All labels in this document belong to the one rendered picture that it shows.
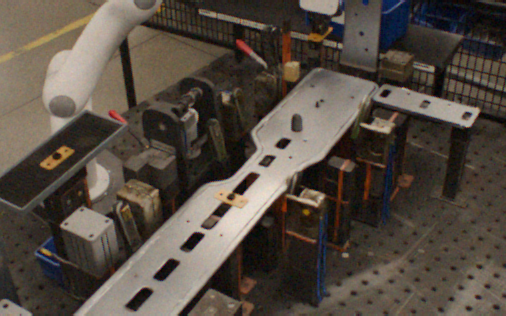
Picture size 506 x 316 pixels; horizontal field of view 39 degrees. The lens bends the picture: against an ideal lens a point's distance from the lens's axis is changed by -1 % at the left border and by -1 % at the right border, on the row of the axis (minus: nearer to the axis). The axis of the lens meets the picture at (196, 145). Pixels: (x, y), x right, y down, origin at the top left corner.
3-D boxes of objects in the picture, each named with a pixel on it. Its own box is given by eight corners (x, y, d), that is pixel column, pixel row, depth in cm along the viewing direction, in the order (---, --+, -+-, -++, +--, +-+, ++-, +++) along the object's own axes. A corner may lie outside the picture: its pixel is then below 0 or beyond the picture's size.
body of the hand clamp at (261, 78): (273, 177, 232) (272, 84, 211) (254, 171, 235) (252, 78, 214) (282, 167, 235) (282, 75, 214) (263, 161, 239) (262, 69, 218)
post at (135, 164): (153, 283, 199) (136, 170, 175) (139, 276, 201) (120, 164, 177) (164, 271, 202) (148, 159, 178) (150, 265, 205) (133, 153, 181)
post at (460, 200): (464, 208, 214) (480, 130, 197) (428, 196, 219) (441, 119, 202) (471, 196, 218) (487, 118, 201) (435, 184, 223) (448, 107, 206)
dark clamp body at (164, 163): (178, 284, 199) (165, 176, 176) (140, 266, 205) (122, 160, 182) (200, 259, 205) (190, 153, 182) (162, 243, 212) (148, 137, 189)
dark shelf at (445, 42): (439, 75, 218) (441, 67, 216) (194, 13, 261) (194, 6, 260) (463, 43, 232) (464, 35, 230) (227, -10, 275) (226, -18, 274)
